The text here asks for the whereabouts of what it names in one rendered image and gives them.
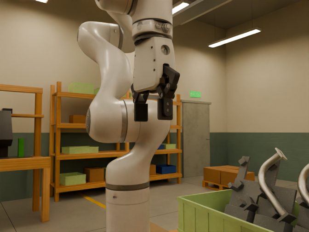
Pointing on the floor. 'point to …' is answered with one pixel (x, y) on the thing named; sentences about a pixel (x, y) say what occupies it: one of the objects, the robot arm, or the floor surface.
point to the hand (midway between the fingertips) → (152, 116)
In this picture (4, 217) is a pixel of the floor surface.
